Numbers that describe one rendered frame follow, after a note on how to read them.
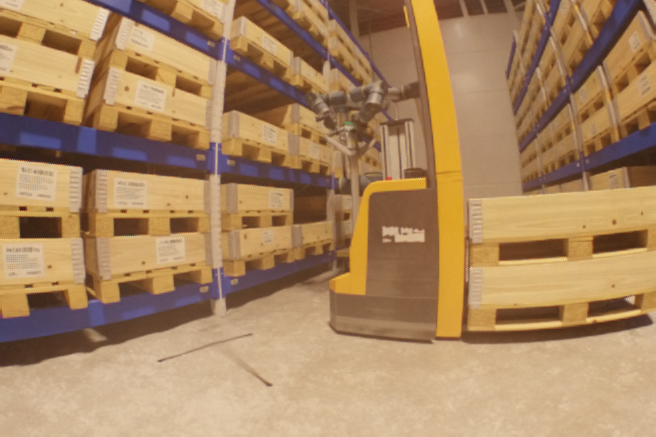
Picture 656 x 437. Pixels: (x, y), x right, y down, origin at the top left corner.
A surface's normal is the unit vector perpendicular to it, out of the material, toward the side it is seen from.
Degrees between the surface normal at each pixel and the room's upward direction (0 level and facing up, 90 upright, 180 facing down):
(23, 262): 90
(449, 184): 90
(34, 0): 90
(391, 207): 90
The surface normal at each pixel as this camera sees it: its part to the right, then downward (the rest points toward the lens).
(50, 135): 0.89, -0.06
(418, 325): -0.45, -0.05
